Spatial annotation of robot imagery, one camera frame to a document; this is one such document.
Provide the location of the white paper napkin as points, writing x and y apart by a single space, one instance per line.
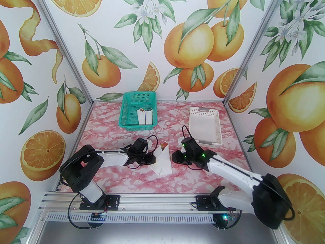
165 164

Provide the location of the white plastic perforated basket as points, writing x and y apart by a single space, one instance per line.
203 126

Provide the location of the green plastic mesh basket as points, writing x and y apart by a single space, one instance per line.
132 103

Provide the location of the black round device with light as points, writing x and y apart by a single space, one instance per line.
220 222

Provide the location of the small circuit board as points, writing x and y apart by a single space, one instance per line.
99 217
231 218

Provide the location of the aluminium side beam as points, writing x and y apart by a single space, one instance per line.
38 220

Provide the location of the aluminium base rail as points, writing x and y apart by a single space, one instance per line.
157 202

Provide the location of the aluminium frame post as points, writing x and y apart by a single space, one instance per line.
63 44
254 44

